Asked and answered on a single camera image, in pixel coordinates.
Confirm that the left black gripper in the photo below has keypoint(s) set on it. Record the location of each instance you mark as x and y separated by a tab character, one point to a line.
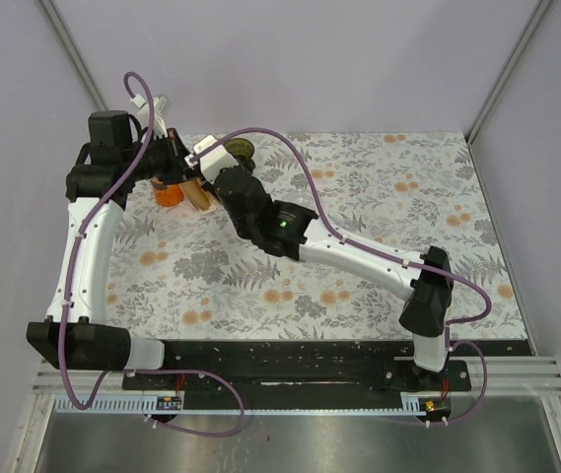
176	152

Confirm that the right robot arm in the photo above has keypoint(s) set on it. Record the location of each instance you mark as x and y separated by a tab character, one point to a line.
285	229

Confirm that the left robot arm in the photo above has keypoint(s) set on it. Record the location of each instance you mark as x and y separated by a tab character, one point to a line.
123	149

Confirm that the brown coffee filter stack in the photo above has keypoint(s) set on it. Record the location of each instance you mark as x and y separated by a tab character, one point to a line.
200	199

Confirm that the dark green dripper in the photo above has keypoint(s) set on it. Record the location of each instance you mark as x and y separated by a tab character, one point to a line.
242	150

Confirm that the glass of orange liquid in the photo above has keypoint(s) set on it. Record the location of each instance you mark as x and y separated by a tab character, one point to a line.
167	195

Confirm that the floral tablecloth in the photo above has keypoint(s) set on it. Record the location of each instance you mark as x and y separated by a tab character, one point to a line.
176	273

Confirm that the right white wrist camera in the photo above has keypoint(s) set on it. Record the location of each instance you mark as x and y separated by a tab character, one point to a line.
210	159

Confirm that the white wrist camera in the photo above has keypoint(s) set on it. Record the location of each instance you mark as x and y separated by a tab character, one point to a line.
160	103
210	159

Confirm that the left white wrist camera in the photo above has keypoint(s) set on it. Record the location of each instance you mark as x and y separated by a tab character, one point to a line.
160	103

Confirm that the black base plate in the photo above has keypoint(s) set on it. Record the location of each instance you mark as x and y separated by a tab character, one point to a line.
371	364

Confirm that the white slotted cable duct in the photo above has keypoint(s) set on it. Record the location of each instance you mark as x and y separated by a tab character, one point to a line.
153	404

